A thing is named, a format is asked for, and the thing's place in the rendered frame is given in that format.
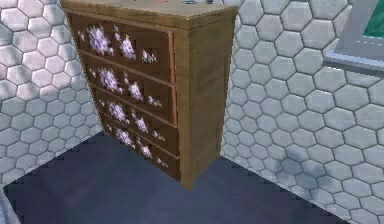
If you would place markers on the brown wooden chest of drawers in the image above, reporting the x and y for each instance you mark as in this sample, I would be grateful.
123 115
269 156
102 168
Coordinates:
203 100

